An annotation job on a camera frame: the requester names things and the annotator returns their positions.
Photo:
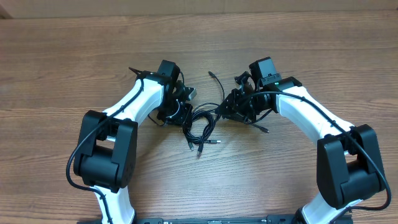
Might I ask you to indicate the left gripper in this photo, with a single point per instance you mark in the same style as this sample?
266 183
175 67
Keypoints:
175 111

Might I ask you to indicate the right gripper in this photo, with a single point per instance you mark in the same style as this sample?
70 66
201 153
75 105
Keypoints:
235 102

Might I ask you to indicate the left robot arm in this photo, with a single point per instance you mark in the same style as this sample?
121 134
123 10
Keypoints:
104 160

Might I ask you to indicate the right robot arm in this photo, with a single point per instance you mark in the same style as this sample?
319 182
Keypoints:
350 173

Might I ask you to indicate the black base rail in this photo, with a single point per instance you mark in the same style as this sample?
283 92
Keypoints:
214 221

